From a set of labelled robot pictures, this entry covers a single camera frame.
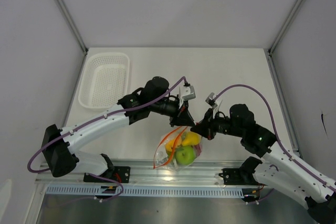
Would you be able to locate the white slotted cable duct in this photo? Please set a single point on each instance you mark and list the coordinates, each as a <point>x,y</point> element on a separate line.
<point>150,191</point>

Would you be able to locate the clear zip bag orange zipper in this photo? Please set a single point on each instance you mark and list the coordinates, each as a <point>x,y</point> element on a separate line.
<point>166,160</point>

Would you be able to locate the orange round fruit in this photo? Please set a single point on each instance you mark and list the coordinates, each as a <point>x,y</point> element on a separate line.
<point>170,144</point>

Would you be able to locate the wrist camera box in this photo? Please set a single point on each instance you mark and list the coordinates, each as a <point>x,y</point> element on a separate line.
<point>186,93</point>
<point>210,100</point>

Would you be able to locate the green apple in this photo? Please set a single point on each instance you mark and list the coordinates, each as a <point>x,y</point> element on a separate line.
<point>185,155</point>

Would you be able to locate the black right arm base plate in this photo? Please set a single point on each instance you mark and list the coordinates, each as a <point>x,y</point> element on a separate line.
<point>237,176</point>

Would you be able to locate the right aluminium corner post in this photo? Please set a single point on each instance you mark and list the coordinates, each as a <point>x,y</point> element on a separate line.
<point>293,12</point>

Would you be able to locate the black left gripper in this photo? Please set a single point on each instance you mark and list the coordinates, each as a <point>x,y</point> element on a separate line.
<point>182,117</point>

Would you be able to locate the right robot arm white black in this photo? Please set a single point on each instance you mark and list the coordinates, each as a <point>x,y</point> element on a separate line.
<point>271,163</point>

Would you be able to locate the red grape bunch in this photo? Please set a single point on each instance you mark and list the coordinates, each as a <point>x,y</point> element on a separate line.
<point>198,149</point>

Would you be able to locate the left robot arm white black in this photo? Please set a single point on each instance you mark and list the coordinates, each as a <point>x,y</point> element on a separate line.
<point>62,147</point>

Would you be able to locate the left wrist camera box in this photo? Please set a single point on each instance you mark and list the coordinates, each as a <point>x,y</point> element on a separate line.
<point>186,93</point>

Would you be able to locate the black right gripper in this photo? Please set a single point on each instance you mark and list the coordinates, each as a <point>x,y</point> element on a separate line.
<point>206,127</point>

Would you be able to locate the white perforated plastic basket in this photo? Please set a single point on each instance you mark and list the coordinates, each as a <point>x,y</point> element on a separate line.
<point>104,80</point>

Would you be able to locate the aluminium rail frame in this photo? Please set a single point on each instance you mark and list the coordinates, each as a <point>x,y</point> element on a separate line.
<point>199,174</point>

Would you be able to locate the aluminium corner post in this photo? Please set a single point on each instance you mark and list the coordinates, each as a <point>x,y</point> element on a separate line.
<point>293,12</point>
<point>71,25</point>

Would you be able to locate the yellow bell pepper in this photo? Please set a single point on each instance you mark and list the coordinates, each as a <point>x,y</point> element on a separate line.
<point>191,139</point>

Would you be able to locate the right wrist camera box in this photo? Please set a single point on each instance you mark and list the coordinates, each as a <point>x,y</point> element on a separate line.
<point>210,100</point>

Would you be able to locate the left aluminium corner post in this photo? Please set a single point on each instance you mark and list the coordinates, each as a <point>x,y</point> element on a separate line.
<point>71,25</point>

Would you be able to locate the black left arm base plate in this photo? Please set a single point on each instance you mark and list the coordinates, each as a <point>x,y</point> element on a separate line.
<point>120,174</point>

